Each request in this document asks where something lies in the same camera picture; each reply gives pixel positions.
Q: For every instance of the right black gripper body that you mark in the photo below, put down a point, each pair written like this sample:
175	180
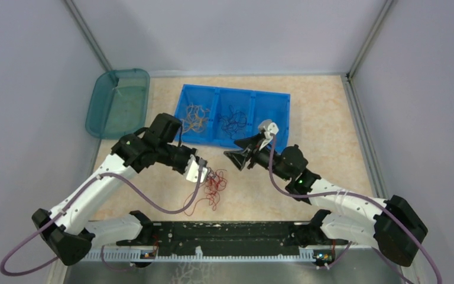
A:
261	157

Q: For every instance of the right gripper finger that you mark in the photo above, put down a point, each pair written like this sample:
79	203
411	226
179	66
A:
252	142
240	158

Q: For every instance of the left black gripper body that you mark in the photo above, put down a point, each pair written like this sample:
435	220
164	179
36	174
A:
181	157

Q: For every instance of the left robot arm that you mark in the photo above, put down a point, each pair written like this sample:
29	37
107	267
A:
67	229

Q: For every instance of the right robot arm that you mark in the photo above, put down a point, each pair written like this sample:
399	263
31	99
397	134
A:
352	204

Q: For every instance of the blue three-compartment bin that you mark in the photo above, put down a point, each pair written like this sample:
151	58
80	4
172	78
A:
217	116

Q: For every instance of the teal translucent plastic tray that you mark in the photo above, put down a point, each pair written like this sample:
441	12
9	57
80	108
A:
119	103

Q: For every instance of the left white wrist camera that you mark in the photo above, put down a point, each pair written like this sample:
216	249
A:
196	169

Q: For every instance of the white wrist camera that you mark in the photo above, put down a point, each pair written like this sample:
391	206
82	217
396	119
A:
196	169
268	129

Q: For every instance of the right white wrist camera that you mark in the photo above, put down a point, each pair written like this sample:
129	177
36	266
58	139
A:
268	129

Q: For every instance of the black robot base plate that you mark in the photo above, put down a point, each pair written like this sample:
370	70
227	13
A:
236	241

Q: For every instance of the aluminium frame rail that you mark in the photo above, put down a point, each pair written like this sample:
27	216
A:
229	241

